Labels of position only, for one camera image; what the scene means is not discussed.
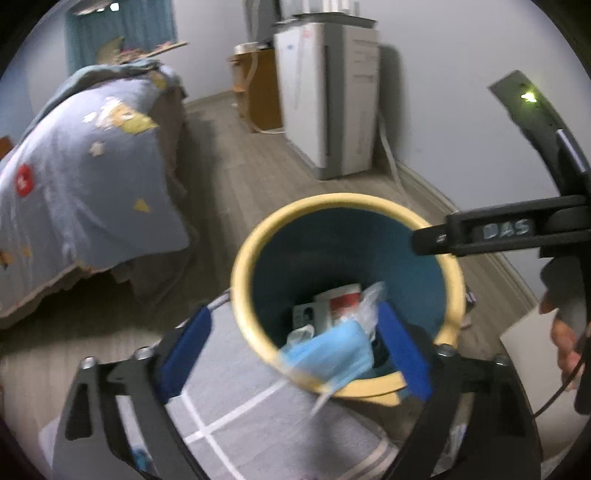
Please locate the grey white striped rug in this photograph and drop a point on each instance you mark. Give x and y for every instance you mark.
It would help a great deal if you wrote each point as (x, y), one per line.
(242, 420)

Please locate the crushed red white paper cup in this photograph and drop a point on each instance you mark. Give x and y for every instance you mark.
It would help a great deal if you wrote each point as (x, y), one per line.
(337, 304)

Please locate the green Coltalin medicine box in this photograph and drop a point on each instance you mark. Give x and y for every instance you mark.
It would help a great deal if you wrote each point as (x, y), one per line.
(316, 314)

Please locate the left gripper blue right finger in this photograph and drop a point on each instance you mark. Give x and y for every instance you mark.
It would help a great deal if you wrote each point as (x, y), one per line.
(404, 352)

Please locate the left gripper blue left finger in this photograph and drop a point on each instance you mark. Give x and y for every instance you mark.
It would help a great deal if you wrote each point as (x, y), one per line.
(179, 350)

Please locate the yellow teal trash bin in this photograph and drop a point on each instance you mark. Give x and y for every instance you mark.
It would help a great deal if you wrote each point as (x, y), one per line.
(332, 240)

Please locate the light blue face mask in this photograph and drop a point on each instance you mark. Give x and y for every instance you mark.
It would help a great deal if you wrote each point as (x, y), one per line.
(333, 359)

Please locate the brown wooden side cabinet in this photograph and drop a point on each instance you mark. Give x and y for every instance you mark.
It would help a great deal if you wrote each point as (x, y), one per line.
(256, 90)

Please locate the clear plastic bag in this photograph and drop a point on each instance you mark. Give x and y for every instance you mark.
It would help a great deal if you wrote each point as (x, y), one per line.
(366, 316)

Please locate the person's right hand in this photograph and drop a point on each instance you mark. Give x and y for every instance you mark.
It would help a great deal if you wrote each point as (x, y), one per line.
(562, 336)

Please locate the blue cartoon patterned duvet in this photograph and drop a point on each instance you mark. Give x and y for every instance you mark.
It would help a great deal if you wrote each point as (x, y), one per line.
(90, 186)

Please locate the white grey air purifier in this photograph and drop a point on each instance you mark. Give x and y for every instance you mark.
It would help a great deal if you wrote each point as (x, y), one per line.
(328, 68)

